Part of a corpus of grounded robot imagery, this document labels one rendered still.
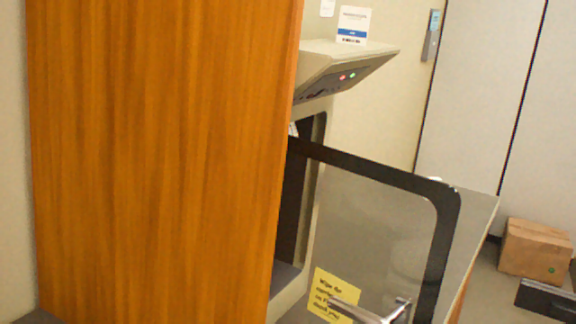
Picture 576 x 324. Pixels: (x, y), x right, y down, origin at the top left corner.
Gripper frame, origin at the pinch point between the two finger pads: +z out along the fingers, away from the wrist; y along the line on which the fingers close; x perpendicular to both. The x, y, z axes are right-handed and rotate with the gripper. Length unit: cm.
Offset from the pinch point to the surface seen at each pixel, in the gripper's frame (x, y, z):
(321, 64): -19.6, -6.7, 33.8
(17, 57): -13, 1, 87
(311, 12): -25, -23, 44
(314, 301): 14.5, -4.8, 29.2
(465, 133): 58, -317, 54
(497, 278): 133, -267, 8
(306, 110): -8, -26, 44
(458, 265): 37, -75, 17
